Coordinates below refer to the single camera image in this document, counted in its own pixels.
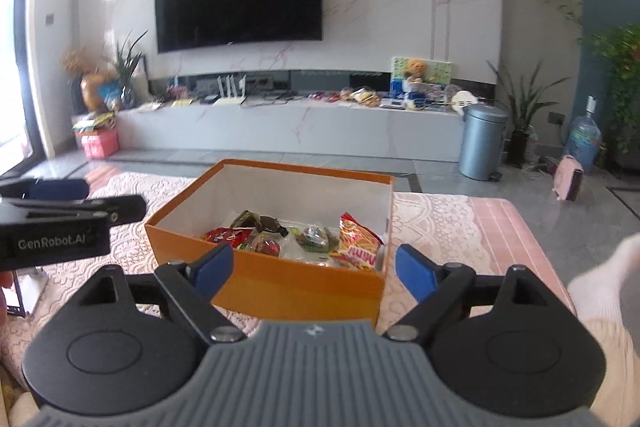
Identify white lace tablecloth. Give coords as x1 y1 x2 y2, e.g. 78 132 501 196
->
0 172 483 358

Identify clear packet of chocolate candy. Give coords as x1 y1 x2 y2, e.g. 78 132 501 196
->
250 234 282 256

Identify snack bags on cabinet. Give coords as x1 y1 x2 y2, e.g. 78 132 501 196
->
340 86 382 108

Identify black framed tablet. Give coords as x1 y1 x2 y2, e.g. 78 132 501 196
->
12 271 27 319

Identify grey marble television cabinet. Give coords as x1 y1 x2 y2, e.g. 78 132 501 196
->
116 69 466 162

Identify pink box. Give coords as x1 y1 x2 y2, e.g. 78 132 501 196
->
80 129 121 159

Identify pile of papers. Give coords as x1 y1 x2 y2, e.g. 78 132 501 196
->
72 112 118 132

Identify dark green snack packet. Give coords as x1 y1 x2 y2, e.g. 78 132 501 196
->
230 210 290 238

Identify green plant in glass vase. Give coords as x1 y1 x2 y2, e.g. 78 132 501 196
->
102 29 151 108

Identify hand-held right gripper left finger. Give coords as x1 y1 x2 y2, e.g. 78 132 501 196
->
75 243 248 343

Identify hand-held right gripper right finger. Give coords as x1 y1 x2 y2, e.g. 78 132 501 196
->
385 243 566 342

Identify bushy green plant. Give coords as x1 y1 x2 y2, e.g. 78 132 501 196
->
582 24 640 158

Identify pink small heater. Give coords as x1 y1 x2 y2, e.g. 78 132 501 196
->
551 155 585 202

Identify silver tablet stand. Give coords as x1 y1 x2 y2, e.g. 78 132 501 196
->
27 271 49 310

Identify red yellow noodle snack bag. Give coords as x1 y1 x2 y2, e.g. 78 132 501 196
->
330 213 386 274

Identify person's leg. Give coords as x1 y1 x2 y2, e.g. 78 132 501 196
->
0 372 43 427
570 314 640 427

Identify gold vase with dried flowers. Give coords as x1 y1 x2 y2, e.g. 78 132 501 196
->
62 47 113 112

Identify orange cardboard box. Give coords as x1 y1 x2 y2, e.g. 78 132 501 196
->
144 159 396 328

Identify long-leaf potted plant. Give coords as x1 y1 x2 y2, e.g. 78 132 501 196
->
487 59 571 168

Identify white mask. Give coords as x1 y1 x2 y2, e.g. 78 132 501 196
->
451 90 476 114

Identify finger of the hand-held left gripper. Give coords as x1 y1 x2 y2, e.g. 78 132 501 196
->
0 178 91 204
75 195 148 226

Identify white router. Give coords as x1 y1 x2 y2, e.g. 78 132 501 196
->
212 76 248 106

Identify blue water jug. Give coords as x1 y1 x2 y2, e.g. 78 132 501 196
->
569 96 602 175

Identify person's white sock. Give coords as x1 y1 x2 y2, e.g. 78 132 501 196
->
567 237 640 324

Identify person's left leg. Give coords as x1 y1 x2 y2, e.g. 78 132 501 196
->
0 372 43 427

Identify person's right leg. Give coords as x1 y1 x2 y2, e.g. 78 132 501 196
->
570 314 640 427

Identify grey metal trash can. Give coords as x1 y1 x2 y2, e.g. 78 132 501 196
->
458 103 509 182

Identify person's left hand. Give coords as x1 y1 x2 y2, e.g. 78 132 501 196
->
0 272 13 324

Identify red white candy packet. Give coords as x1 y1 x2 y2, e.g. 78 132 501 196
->
202 228 253 250

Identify pink quilted cloth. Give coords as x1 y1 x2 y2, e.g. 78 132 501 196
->
390 192 576 310

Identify clear packet of brown snacks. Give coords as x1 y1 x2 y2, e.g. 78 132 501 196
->
290 224 338 254

